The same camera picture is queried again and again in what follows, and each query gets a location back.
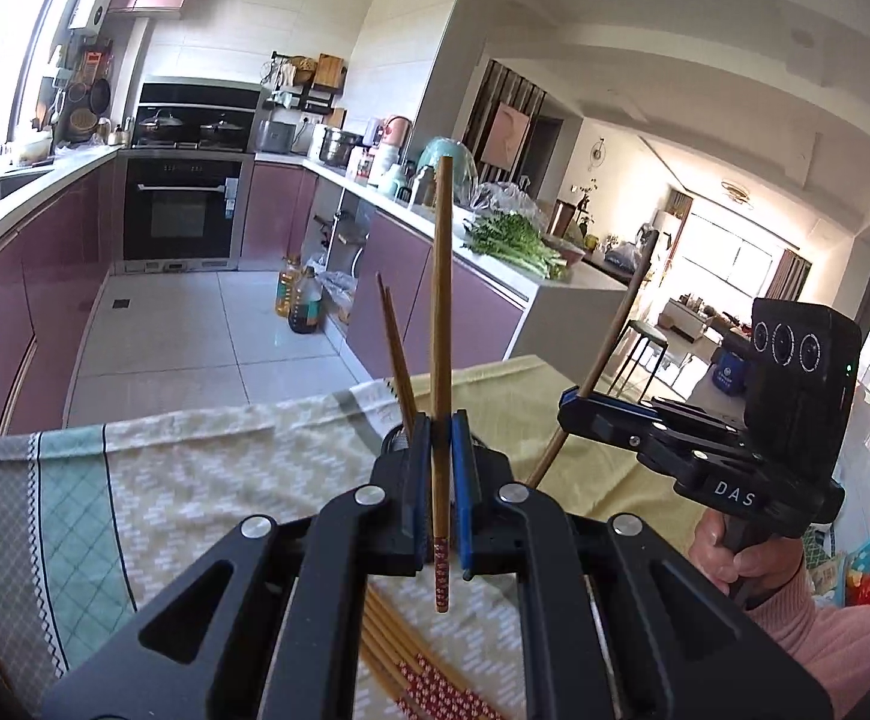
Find white paper sheet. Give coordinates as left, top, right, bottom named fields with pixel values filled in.
left=346, top=379, right=407, bottom=430

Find wooden cutting board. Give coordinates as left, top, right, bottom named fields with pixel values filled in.
left=313, top=54, right=347, bottom=91

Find hanging pans and utensils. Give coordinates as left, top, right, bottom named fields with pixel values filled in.
left=49, top=45, right=113, bottom=147

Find pink base cabinets under sink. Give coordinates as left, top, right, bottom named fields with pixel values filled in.
left=0, top=150, right=125, bottom=440

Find pink base cabinet beside oven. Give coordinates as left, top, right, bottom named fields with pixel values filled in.
left=244, top=157, right=316, bottom=263

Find crumpled plastic bag under counter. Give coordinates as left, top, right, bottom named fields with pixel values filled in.
left=315, top=270, right=357, bottom=323

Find person's right forearm pink sleeve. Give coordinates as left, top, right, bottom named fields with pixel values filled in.
left=742, top=559, right=870, bottom=720

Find black bar stool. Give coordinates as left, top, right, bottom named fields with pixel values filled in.
left=615, top=319, right=672, bottom=398

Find bunch of wooden chopsticks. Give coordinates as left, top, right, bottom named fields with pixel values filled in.
left=360, top=585, right=507, bottom=720

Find black wall rack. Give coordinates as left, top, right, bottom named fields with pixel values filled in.
left=270, top=51, right=347, bottom=117

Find pink bowl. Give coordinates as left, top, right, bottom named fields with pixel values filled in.
left=547, top=234, right=587, bottom=267

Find black range hood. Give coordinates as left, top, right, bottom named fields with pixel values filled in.
left=133, top=79, right=263, bottom=151

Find bunch of green vegetables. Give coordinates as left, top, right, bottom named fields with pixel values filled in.
left=461, top=211, right=567, bottom=278

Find clear plastic bag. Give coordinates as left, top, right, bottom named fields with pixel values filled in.
left=469, top=181, right=541, bottom=230

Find dark oil bottle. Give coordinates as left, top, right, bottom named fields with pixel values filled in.
left=286, top=266, right=323, bottom=335

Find stainless steel pot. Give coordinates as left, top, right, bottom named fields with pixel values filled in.
left=320, top=127, right=365, bottom=166

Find black pot with lid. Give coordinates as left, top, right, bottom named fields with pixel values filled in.
left=199, top=114, right=246, bottom=145

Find blue bag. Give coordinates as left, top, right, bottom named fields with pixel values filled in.
left=709, top=351, right=749, bottom=395

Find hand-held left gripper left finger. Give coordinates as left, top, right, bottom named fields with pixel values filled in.
left=41, top=412, right=436, bottom=720

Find black built-in oven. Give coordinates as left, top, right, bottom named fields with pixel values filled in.
left=121, top=154, right=248, bottom=265

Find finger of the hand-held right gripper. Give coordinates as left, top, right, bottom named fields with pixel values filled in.
left=557, top=392, right=752, bottom=490
left=562, top=385, right=749, bottom=432

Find pink island cabinet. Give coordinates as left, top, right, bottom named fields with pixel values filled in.
left=345, top=206, right=530, bottom=380

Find pink wall picture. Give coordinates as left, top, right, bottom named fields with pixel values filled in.
left=480, top=100, right=532, bottom=170

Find green and yellow patterned tablecloth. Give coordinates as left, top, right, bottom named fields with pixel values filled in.
left=0, top=352, right=713, bottom=720

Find person's right hand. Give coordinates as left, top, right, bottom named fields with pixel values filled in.
left=688, top=506, right=808, bottom=601

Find yellow oil bottle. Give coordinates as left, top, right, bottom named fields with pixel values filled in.
left=276, top=255, right=305, bottom=320

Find wok with glass lid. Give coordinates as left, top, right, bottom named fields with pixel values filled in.
left=137, top=111, right=185, bottom=143

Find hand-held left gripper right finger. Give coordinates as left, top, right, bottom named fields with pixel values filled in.
left=450, top=409, right=833, bottom=720

